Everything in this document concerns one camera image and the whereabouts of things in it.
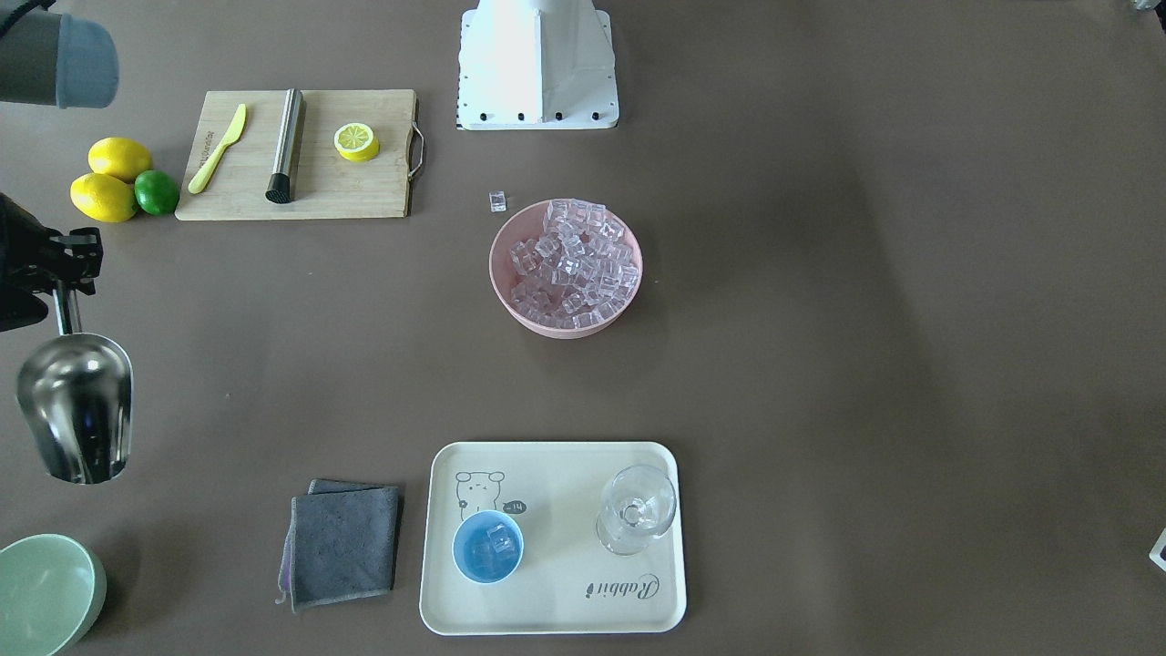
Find stray ice cube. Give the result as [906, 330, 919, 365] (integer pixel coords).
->
[489, 190, 507, 213]

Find ice cubes in cup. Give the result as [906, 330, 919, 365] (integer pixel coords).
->
[465, 523, 520, 579]

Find clear wine glass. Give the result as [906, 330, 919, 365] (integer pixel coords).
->
[595, 464, 680, 557]

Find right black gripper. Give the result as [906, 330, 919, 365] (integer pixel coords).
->
[1, 193, 104, 332]

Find clear ice cubes in bowl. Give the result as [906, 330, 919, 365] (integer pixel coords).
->
[507, 200, 640, 330]

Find steel muddler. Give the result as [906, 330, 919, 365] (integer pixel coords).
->
[265, 89, 303, 204]

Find metal ice scoop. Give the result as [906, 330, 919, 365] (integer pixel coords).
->
[16, 282, 134, 485]

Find upper yellow lemon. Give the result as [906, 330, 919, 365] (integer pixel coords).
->
[87, 137, 153, 183]

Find pink bowl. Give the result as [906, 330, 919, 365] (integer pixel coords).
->
[489, 199, 644, 340]

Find yellow lemon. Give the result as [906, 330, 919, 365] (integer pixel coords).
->
[69, 172, 139, 223]
[87, 137, 153, 183]

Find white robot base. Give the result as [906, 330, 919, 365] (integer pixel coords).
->
[455, 1, 620, 131]

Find grey folded cloth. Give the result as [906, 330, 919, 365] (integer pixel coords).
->
[276, 478, 403, 613]

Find green lime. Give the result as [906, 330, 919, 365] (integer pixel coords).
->
[133, 169, 180, 216]

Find blue cup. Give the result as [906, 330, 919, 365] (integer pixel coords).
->
[451, 510, 525, 585]

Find cream serving tray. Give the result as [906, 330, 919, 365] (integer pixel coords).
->
[419, 440, 688, 636]

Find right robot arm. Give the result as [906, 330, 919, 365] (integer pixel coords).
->
[1, 1, 119, 332]

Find green bowl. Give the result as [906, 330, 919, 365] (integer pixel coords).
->
[1, 532, 107, 655]

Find half lemon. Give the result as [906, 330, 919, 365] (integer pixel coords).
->
[332, 124, 380, 162]

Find yellow-green plastic knife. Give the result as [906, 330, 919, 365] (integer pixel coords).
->
[187, 103, 250, 193]

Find lower yellow lemon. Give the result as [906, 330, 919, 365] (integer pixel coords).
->
[69, 172, 139, 223]

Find white object at edge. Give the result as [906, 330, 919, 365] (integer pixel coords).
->
[1149, 528, 1166, 572]

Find bamboo cutting board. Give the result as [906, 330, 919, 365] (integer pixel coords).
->
[175, 89, 424, 221]

